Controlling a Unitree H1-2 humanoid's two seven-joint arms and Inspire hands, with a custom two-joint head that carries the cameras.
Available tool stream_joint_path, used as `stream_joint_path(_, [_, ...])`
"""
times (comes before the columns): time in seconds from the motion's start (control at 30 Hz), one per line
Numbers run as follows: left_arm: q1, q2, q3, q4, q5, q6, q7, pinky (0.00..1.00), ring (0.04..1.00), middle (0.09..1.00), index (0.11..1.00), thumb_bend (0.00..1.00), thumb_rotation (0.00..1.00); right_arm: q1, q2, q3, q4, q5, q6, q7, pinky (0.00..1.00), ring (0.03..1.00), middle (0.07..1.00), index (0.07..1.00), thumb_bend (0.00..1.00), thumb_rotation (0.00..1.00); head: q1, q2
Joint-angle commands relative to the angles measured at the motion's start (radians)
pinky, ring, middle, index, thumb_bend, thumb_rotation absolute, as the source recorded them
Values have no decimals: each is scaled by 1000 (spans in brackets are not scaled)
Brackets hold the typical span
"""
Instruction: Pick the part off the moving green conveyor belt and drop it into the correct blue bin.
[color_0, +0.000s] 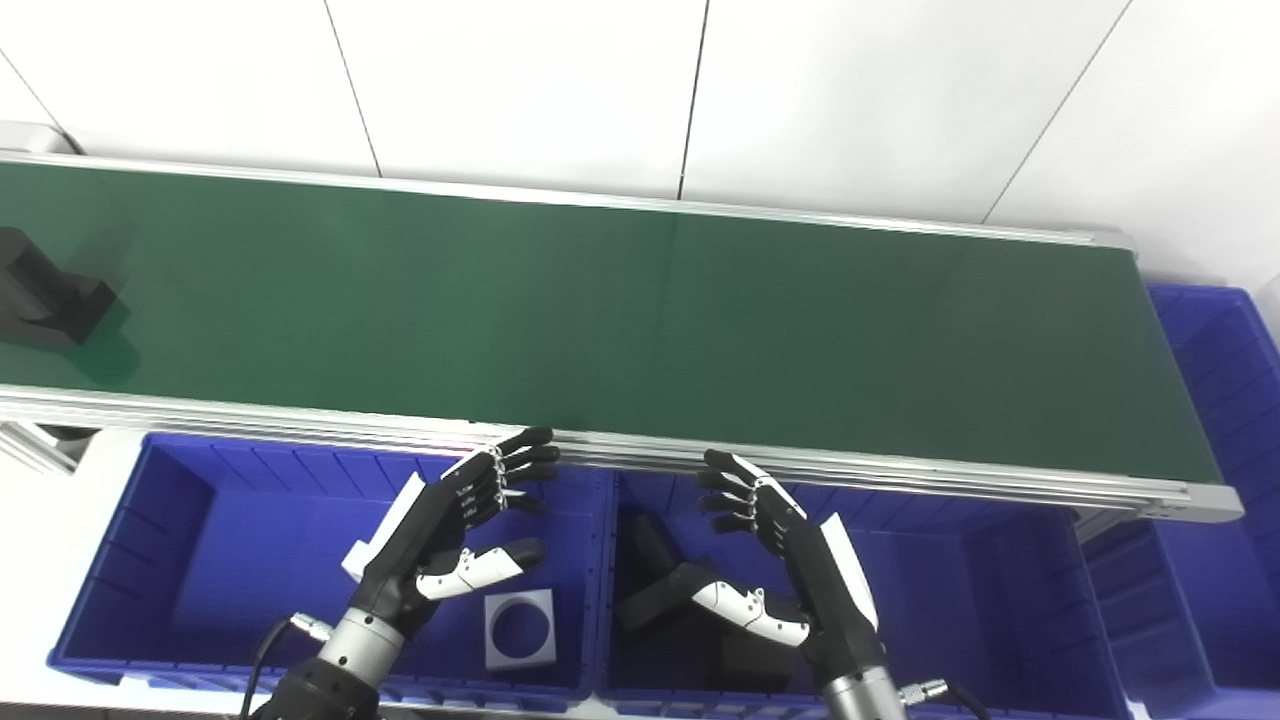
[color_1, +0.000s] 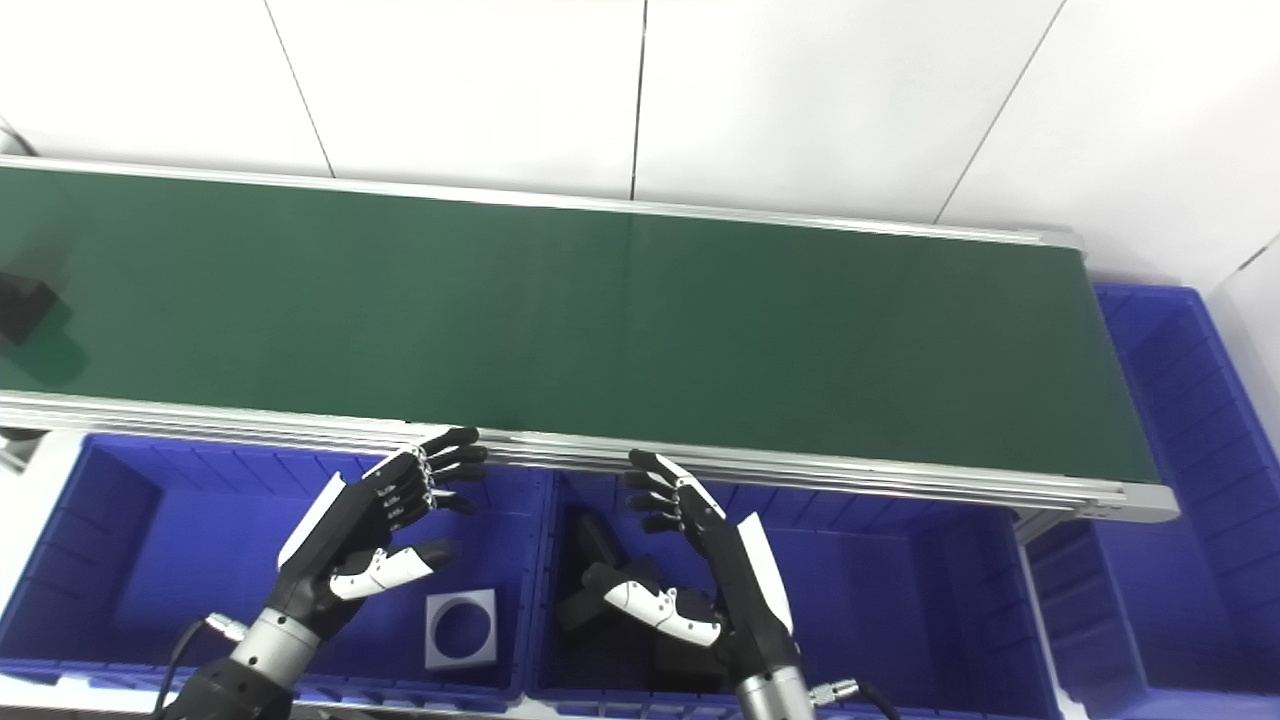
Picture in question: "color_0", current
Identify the green conveyor belt aluminium frame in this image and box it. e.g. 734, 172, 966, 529
0, 120, 1246, 526

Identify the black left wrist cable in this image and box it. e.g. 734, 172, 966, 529
240, 615, 331, 720

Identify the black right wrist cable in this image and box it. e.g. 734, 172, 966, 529
898, 678, 991, 720

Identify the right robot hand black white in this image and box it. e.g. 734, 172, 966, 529
690, 448, 886, 686

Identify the black cylinder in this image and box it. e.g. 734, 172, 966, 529
615, 510, 721, 636
0, 228, 131, 349

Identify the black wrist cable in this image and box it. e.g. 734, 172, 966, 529
898, 678, 991, 720
240, 615, 331, 720

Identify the blue plastic bin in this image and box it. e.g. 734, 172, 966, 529
47, 432, 611, 713
1080, 285, 1280, 691
597, 470, 1136, 720

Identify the aluminium conveyor leg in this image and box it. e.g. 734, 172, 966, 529
0, 420, 101, 476
1075, 505, 1141, 541

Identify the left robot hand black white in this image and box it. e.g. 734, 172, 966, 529
342, 427, 561, 641

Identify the white square part round hole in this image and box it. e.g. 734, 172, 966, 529
484, 590, 557, 669

